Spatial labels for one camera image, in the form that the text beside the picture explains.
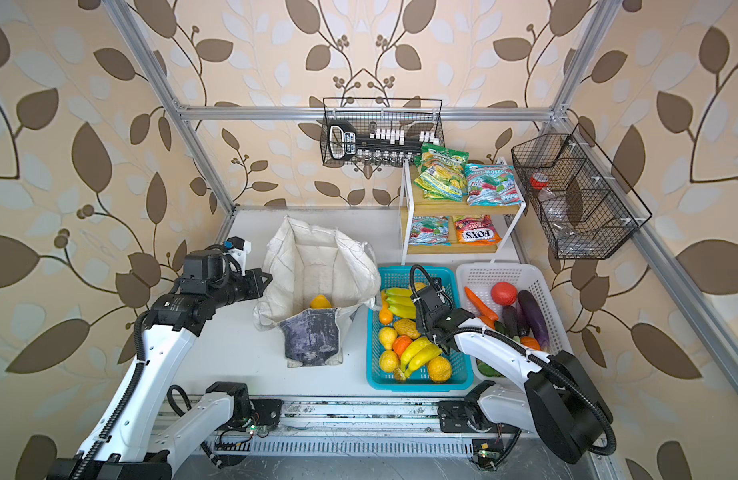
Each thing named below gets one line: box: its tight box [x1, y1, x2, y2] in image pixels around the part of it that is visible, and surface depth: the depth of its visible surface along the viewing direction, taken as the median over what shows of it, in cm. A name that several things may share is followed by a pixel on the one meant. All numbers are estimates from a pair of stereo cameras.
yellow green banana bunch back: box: [385, 287, 417, 319], surface depth 90 cm
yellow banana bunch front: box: [401, 336, 443, 378], surface depth 78 cm
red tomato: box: [491, 281, 517, 306], surface depth 93 cm
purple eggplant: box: [516, 289, 551, 351], surface depth 86 cm
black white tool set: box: [328, 119, 440, 165], surface depth 85 cm
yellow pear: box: [379, 327, 397, 350], surface depth 85 cm
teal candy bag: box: [465, 163, 522, 207], surface depth 77 cm
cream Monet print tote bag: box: [252, 216, 382, 368], surface depth 81 cm
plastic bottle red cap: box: [529, 172, 570, 229], surface depth 80 cm
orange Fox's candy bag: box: [453, 214, 502, 245], surface depth 92 cm
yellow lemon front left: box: [379, 349, 399, 373], surface depth 81 cm
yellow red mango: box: [310, 294, 332, 309], surface depth 91 cm
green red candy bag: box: [408, 215, 452, 247], surface depth 91 cm
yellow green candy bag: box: [414, 142, 470, 202], surface depth 78 cm
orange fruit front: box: [428, 356, 452, 384], surface depth 78 cm
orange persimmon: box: [392, 335, 412, 359], surface depth 82 cm
